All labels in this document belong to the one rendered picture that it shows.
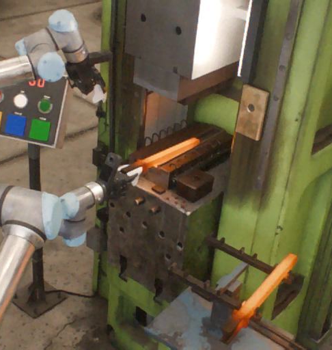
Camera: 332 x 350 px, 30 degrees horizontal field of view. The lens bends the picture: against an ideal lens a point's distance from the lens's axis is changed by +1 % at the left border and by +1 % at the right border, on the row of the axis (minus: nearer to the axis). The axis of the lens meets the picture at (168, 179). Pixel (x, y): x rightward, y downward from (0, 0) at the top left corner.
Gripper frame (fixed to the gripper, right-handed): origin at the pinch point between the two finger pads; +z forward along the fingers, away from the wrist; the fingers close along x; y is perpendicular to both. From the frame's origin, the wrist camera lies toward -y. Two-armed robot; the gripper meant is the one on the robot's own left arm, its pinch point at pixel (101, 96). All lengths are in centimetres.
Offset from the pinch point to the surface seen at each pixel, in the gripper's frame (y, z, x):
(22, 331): 69, 105, -32
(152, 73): -15.7, -1.4, 10.7
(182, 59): -19.6, -9.0, 22.5
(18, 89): 6.6, 10.2, -43.3
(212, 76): -31.6, 9.2, 22.2
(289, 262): 7, 32, 76
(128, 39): -19.5, -8.9, -1.2
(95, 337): 50, 114, -6
